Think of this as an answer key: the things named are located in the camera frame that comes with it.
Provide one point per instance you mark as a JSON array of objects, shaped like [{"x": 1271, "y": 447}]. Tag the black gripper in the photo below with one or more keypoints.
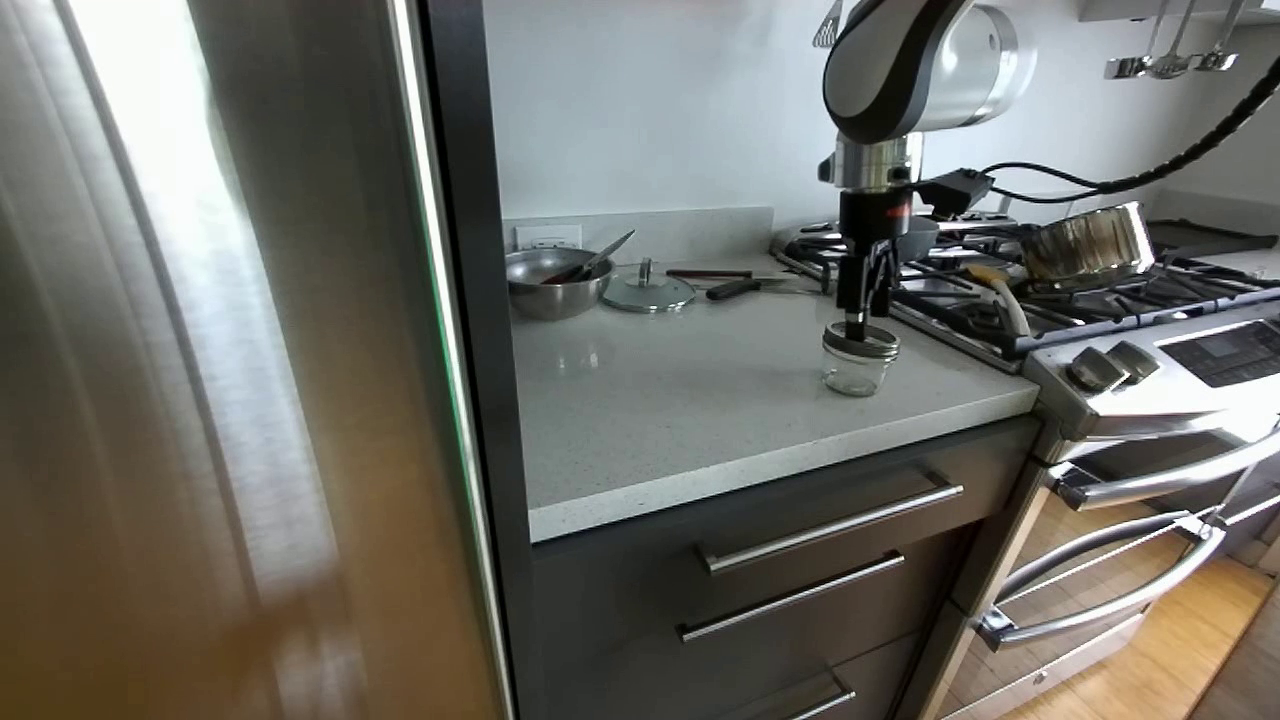
[{"x": 868, "y": 224}]

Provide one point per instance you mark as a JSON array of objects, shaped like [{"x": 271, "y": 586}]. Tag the stainless steel mixing bowl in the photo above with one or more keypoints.
[{"x": 540, "y": 283}]

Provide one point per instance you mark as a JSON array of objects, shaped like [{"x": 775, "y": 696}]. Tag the gas stove range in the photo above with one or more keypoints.
[{"x": 1158, "y": 434}]

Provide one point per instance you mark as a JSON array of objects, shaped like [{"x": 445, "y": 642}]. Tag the stainless steel pot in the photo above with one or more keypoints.
[{"x": 1101, "y": 242}]

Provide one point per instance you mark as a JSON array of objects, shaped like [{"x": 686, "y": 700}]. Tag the glass pot lid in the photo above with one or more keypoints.
[{"x": 645, "y": 293}]

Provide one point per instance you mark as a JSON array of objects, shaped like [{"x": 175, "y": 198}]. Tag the grey drawer cabinet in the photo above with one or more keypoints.
[{"x": 799, "y": 597}]

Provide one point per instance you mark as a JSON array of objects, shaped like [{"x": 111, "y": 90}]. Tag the stainless steel refrigerator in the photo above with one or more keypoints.
[{"x": 238, "y": 469}]

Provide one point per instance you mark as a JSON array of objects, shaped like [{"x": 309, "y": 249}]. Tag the hanging ladle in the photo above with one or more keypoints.
[{"x": 1187, "y": 38}]

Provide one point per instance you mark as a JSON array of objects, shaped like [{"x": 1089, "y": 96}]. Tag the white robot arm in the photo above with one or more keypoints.
[{"x": 891, "y": 73}]

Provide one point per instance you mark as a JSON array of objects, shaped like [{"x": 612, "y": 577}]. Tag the black handled knife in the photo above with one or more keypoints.
[{"x": 721, "y": 286}]

